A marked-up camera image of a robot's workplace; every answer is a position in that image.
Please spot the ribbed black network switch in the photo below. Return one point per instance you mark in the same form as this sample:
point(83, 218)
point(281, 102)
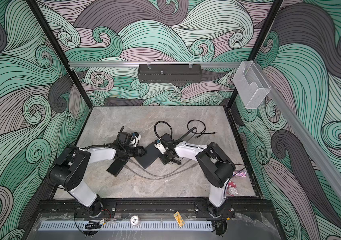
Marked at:
point(115, 168)

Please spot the yellow tag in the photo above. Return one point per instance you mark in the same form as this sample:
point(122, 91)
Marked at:
point(179, 219)

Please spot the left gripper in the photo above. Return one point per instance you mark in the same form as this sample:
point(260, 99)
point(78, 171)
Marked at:
point(139, 151)

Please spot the white slotted cable duct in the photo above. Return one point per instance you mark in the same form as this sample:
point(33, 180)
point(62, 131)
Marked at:
point(127, 226)

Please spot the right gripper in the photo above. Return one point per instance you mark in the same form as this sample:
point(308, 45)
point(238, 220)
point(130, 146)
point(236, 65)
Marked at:
point(164, 161)

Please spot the pink white toy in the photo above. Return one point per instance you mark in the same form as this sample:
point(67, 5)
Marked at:
point(231, 190)

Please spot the black wall tray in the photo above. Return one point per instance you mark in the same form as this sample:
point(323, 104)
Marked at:
point(175, 74)

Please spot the clear acrylic wall holder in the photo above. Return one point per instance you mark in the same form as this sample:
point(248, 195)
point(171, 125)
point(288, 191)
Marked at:
point(251, 84)

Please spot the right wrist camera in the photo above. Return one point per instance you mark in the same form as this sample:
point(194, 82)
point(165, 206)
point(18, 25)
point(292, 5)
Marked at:
point(158, 145)

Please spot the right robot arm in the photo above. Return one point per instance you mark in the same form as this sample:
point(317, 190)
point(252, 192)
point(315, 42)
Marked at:
point(216, 165)

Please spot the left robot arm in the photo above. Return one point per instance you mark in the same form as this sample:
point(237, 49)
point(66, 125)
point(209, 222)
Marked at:
point(69, 168)

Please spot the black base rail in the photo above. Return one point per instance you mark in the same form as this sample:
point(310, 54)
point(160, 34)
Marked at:
point(197, 207)

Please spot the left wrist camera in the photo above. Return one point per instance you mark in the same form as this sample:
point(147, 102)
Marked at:
point(135, 137)

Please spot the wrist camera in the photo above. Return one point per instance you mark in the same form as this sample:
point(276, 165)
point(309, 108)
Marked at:
point(135, 137)
point(158, 145)

